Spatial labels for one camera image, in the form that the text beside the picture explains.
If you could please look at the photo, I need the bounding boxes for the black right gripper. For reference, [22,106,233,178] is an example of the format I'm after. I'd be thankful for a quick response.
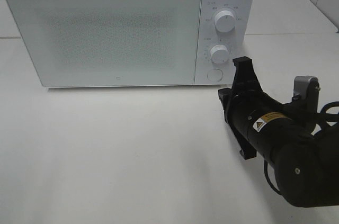
[218,56,293,160]

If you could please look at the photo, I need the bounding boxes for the round door release button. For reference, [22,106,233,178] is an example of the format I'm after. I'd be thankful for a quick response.
[207,69,224,82]

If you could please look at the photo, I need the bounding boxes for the white timer knob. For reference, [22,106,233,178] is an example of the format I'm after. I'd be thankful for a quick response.
[210,44,230,64]

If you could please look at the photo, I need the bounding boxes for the white microwave door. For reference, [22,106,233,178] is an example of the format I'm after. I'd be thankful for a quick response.
[6,0,201,88]

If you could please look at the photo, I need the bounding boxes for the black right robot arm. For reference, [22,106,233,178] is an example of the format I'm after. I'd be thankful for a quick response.
[218,57,338,208]

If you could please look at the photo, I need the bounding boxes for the white upper power knob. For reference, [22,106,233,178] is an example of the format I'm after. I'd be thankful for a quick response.
[214,8,236,33]

